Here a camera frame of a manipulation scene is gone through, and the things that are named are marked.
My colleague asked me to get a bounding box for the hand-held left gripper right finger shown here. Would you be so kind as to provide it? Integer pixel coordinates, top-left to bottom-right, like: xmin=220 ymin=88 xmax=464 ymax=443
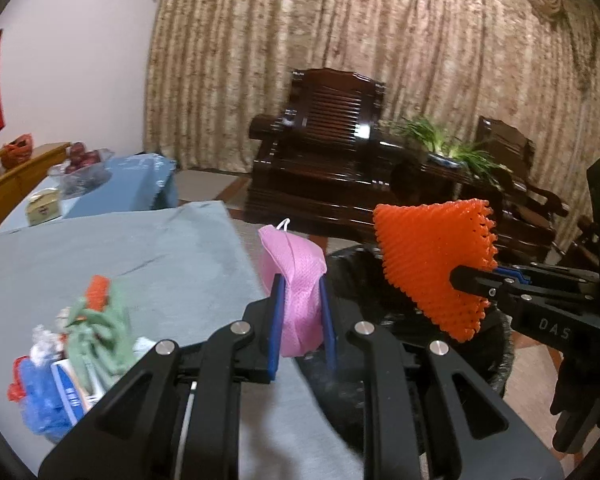
xmin=319 ymin=276 xmax=566 ymax=480

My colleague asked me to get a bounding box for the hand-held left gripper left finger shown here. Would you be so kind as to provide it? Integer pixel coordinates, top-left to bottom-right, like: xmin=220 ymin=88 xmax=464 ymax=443
xmin=38 ymin=274 xmax=287 ymax=480

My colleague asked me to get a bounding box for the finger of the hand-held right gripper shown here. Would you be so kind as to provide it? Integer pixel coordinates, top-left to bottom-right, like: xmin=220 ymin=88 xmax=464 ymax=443
xmin=450 ymin=266 xmax=588 ymax=311
xmin=491 ymin=263 xmax=600 ymax=286

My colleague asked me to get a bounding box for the pink face mask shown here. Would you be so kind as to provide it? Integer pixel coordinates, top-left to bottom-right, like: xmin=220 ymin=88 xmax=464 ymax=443
xmin=257 ymin=217 xmax=328 ymax=358

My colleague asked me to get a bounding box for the black trash bin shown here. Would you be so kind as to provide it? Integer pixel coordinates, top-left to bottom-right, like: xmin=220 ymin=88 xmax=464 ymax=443
xmin=300 ymin=242 xmax=516 ymax=461

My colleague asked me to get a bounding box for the white toothpaste tube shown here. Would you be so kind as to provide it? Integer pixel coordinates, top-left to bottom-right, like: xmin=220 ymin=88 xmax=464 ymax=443
xmin=50 ymin=357 xmax=106 ymax=415

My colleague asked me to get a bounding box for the person's right hand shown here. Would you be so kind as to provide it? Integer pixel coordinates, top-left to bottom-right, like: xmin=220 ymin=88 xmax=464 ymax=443
xmin=551 ymin=354 xmax=600 ymax=456

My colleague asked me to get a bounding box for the dark wooden side table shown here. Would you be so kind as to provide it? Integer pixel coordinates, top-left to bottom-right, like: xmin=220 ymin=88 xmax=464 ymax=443
xmin=389 ymin=147 xmax=486 ymax=208

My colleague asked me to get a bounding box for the dark wooden armchair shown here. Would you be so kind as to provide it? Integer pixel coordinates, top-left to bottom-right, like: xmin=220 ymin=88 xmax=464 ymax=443
xmin=243 ymin=67 xmax=461 ymax=243
xmin=475 ymin=116 xmax=600 ymax=267

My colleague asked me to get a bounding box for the green potted plant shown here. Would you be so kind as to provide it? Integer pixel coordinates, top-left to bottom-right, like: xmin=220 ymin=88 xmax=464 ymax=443
xmin=394 ymin=116 xmax=502 ymax=181

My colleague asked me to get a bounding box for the green cloth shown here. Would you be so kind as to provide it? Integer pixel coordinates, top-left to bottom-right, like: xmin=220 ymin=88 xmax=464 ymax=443
xmin=65 ymin=282 xmax=137 ymax=392

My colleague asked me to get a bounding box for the blue tablecloth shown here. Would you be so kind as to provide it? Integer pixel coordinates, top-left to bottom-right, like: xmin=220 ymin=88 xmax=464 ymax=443
xmin=0 ymin=154 xmax=179 ymax=233

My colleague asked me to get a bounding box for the white crumpled plastic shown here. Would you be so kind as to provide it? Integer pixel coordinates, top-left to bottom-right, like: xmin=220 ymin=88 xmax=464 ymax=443
xmin=30 ymin=310 xmax=72 ymax=363

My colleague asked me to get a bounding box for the blue plastic bag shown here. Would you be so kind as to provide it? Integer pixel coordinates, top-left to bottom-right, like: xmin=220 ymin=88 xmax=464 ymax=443
xmin=17 ymin=357 xmax=76 ymax=437

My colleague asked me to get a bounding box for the beige patterned curtain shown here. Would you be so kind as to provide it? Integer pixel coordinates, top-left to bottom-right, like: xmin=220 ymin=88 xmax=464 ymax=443
xmin=144 ymin=0 xmax=600 ymax=196

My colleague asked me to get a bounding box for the plastic bag of red apples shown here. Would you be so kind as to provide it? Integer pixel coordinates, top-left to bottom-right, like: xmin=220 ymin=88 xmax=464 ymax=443
xmin=47 ymin=142 xmax=115 ymax=196

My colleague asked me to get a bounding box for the small cream box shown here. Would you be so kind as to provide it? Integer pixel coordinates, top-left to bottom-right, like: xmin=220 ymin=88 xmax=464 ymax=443
xmin=26 ymin=189 xmax=62 ymax=225

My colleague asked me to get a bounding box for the red plastic scrap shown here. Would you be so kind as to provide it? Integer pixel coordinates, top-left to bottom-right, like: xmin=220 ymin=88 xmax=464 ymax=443
xmin=7 ymin=357 xmax=29 ymax=403

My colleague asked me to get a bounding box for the light wooden chair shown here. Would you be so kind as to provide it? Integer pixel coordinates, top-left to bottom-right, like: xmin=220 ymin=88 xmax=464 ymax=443
xmin=0 ymin=142 xmax=72 ymax=171
xmin=0 ymin=157 xmax=66 ymax=238

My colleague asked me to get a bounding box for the orange plastic bag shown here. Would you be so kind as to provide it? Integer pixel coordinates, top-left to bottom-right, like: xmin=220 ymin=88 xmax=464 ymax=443
xmin=1 ymin=134 xmax=34 ymax=168

